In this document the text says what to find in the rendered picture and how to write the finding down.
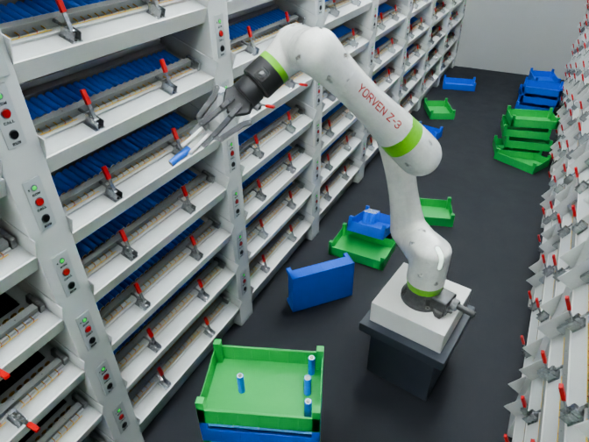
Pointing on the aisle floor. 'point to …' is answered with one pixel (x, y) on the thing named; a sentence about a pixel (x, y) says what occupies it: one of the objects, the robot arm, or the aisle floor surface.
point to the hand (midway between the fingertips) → (195, 140)
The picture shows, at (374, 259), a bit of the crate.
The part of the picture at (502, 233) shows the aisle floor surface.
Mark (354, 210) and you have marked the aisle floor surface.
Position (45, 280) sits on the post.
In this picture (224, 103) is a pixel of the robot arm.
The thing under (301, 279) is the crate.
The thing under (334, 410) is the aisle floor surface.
